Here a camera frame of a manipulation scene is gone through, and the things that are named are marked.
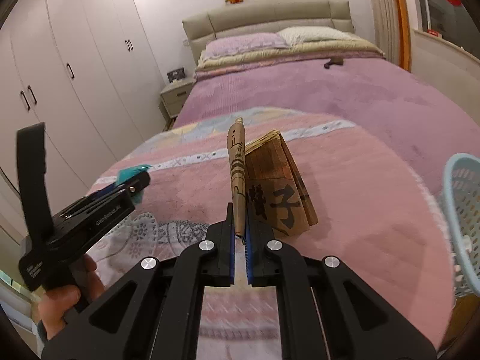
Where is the teal wrapper scrap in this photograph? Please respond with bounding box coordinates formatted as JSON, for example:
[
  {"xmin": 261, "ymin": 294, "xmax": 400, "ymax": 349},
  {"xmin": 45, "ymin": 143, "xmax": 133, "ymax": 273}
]
[{"xmin": 115, "ymin": 164, "xmax": 152, "ymax": 205}]

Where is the brown paper bag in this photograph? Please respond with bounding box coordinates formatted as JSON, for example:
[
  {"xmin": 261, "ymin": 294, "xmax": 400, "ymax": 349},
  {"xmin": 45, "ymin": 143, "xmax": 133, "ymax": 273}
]
[{"xmin": 227, "ymin": 118, "xmax": 318, "ymax": 241}]

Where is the person's left hand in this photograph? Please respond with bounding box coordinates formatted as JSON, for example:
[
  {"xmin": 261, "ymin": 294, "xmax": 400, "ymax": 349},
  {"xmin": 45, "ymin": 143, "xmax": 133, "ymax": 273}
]
[{"xmin": 37, "ymin": 254, "xmax": 105, "ymax": 343}]

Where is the pink patterned quilt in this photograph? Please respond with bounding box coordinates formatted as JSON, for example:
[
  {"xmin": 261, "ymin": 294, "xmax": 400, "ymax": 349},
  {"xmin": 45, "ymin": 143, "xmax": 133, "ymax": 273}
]
[{"xmin": 84, "ymin": 106, "xmax": 457, "ymax": 360}]

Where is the beige bedside table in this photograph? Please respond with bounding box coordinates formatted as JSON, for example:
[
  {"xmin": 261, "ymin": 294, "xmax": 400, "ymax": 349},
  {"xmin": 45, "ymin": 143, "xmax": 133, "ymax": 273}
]
[{"xmin": 160, "ymin": 77, "xmax": 196, "ymax": 119}]

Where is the white built-in wardrobe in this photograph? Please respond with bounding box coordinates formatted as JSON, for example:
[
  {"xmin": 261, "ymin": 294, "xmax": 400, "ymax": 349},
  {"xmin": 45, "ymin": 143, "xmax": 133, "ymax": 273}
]
[{"xmin": 1, "ymin": 0, "xmax": 166, "ymax": 212}]

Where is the light blue plastic basket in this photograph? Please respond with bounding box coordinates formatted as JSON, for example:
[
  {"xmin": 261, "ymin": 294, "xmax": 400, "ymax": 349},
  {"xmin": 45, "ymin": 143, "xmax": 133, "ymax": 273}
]
[{"xmin": 439, "ymin": 153, "xmax": 480, "ymax": 298}]

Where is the purple bed cover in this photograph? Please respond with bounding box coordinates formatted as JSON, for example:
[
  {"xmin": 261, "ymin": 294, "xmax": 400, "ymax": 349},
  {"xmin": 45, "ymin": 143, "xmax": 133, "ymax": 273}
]
[{"xmin": 176, "ymin": 58, "xmax": 479, "ymax": 194}]

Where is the small brown object on bed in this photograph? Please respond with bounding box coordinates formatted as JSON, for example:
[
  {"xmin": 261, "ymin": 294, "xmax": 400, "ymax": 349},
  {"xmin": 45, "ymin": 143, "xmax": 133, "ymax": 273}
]
[{"xmin": 324, "ymin": 57, "xmax": 344, "ymax": 69}]

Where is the folded beige blanket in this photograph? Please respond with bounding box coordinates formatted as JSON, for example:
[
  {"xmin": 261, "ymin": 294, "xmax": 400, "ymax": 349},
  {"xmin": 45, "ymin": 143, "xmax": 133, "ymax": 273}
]
[{"xmin": 193, "ymin": 38, "xmax": 385, "ymax": 80}]

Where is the purple pillow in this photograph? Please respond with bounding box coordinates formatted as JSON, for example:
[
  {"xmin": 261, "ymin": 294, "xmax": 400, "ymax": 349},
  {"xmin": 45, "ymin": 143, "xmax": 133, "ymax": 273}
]
[{"xmin": 201, "ymin": 33, "xmax": 290, "ymax": 59}]

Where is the white pillow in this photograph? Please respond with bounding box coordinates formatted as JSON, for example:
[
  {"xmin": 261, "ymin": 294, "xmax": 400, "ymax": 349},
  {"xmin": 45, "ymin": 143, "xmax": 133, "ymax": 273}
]
[{"xmin": 277, "ymin": 26, "xmax": 356, "ymax": 45}]

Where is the small red box on sill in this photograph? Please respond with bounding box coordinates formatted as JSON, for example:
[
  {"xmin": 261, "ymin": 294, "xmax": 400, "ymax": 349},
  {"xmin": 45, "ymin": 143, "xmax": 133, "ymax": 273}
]
[{"xmin": 427, "ymin": 28, "xmax": 443, "ymax": 38}]

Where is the orange and beige curtain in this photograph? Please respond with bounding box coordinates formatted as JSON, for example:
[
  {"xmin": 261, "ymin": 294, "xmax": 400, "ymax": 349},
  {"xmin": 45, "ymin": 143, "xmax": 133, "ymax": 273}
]
[{"xmin": 371, "ymin": 0, "xmax": 412, "ymax": 72}]

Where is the beige upholstered headboard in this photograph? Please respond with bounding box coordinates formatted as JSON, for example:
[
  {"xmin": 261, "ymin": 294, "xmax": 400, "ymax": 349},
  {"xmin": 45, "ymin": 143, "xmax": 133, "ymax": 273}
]
[{"xmin": 182, "ymin": 0, "xmax": 355, "ymax": 62}]

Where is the dark framed window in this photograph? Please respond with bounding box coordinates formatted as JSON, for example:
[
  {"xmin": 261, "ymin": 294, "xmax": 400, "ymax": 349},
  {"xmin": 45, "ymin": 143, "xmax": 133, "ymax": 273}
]
[{"xmin": 420, "ymin": 0, "xmax": 479, "ymax": 59}]

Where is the dark picture frame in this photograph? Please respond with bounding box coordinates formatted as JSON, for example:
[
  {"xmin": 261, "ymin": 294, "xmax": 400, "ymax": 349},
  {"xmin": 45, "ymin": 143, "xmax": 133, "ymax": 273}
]
[{"xmin": 167, "ymin": 67, "xmax": 185, "ymax": 83}]

